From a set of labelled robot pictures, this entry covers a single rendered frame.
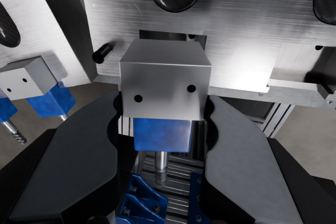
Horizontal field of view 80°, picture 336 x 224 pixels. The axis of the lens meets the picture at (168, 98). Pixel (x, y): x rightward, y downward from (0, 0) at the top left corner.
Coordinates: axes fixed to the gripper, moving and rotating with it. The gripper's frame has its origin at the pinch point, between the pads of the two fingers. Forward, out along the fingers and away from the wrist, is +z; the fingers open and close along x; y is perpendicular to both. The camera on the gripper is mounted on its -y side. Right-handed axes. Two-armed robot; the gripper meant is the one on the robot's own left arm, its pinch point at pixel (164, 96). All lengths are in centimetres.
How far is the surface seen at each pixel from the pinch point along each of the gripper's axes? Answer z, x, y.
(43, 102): 10.9, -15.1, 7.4
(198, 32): 4.7, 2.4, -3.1
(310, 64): 6.3, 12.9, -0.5
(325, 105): 12.6, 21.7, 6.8
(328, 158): 93, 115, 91
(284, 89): 13.1, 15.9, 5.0
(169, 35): 7.9, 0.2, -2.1
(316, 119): 91, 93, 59
